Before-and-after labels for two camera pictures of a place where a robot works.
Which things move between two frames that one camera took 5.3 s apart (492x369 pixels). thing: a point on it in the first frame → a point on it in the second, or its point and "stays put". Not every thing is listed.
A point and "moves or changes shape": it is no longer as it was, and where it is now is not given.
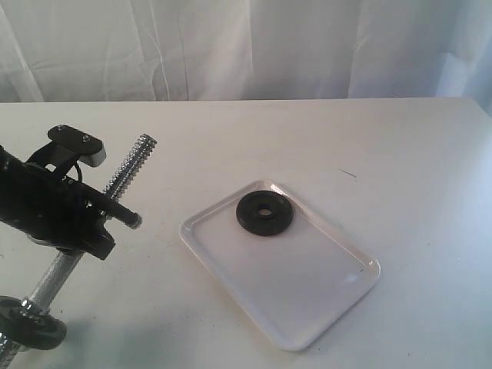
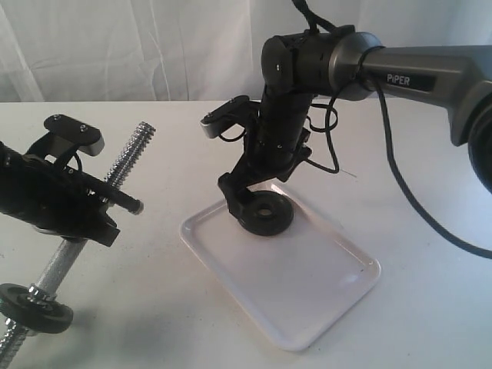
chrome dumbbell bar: x=42 y=296 moves or changes shape
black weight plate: x=43 y=333 → x=47 y=317
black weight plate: x=264 y=212 stays put
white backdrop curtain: x=114 y=51 stays put
